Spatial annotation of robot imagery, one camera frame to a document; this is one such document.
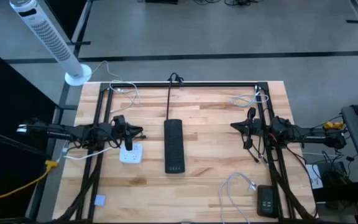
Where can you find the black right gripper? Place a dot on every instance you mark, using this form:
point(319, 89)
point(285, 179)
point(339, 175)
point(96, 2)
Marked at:
point(259, 129)

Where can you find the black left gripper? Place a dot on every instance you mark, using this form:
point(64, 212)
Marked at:
point(128, 141)

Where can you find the white cube outlet hub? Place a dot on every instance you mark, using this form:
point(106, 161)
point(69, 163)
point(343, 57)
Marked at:
point(135, 157)

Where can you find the long black power strip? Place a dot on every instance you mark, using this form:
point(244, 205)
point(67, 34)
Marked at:
point(174, 146)

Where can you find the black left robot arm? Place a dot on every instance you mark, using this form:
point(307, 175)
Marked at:
point(61, 132)

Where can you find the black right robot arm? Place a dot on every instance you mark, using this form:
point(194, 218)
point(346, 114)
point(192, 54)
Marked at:
point(309, 135)

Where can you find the small black power strip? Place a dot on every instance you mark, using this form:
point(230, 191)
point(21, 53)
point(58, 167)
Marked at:
point(267, 199)

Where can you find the small pale square pad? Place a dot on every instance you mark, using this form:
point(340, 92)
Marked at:
point(99, 200)

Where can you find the white paper sheet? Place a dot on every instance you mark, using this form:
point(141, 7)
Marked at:
point(314, 177)

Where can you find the yellow plug connector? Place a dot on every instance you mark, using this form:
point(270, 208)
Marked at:
point(332, 125)

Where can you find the black floor equipment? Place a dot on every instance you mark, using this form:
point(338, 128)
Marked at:
point(337, 186)

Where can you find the white tower fan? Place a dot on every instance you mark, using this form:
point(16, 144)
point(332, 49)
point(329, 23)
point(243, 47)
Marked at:
point(51, 37)

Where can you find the black curtain partition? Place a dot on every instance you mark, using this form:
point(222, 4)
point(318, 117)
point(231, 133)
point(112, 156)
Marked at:
point(5, 124)

